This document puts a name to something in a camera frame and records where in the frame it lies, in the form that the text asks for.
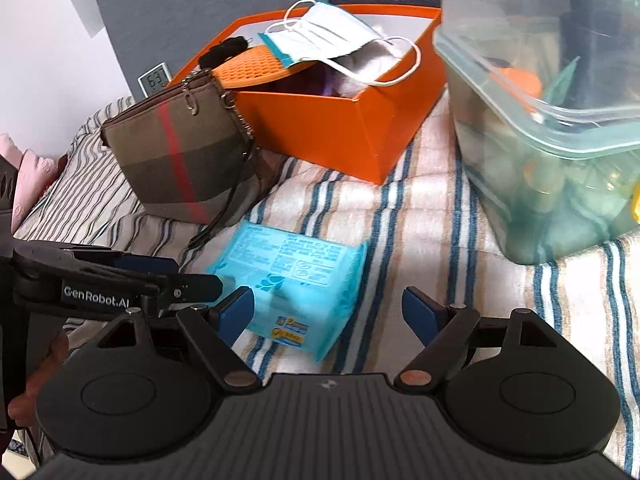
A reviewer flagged light blue wipes pack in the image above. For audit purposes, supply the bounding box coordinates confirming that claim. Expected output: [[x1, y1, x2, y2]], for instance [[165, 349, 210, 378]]
[[206, 221, 368, 362]]

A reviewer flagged white teal face mask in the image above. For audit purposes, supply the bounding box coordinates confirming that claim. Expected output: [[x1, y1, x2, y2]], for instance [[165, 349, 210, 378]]
[[258, 0, 422, 88]]

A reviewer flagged person's left hand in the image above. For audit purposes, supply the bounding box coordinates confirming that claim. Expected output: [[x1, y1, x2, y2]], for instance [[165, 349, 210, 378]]
[[8, 330, 70, 428]]

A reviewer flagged striped bed cover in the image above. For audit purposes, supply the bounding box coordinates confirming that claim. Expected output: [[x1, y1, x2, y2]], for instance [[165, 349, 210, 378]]
[[16, 99, 639, 474]]

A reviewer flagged pink pillow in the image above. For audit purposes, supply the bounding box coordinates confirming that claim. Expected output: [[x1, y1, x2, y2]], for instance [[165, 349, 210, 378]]
[[1, 133, 58, 233]]

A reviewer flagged brown plaid pouch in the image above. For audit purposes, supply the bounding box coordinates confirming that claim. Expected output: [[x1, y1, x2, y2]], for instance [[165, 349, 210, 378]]
[[100, 70, 279, 250]]

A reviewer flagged small digital clock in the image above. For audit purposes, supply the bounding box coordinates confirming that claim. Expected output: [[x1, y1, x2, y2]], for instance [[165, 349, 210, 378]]
[[138, 62, 171, 98]]

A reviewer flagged black fuzzy item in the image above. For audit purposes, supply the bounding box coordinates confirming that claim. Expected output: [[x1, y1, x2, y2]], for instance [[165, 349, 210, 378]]
[[198, 36, 248, 70]]

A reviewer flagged orange honeycomb mesh cloth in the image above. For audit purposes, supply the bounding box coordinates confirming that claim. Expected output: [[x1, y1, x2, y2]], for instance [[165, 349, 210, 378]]
[[212, 44, 314, 89]]

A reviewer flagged orange cardboard box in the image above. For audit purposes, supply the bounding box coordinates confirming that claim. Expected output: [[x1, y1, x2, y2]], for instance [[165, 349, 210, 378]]
[[167, 3, 448, 187]]

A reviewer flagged clear plastic storage bin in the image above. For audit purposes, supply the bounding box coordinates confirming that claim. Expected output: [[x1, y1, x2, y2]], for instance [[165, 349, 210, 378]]
[[434, 0, 639, 264]]

